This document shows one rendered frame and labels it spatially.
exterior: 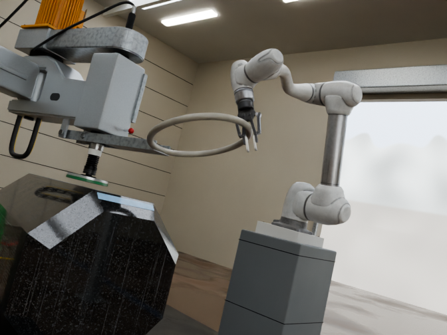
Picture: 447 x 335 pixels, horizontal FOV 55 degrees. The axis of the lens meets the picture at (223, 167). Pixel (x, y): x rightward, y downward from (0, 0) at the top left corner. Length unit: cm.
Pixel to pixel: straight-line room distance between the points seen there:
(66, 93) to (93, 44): 31
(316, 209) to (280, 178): 512
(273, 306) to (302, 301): 16
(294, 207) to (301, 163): 488
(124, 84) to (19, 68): 68
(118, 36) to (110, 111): 40
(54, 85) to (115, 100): 47
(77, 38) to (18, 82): 43
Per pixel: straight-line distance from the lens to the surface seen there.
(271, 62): 193
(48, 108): 268
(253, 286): 239
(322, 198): 232
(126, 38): 245
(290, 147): 749
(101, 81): 241
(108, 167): 842
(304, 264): 231
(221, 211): 812
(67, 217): 200
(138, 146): 216
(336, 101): 232
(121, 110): 242
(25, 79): 284
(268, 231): 243
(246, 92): 201
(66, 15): 305
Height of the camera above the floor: 84
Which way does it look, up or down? 6 degrees up
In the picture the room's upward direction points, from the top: 13 degrees clockwise
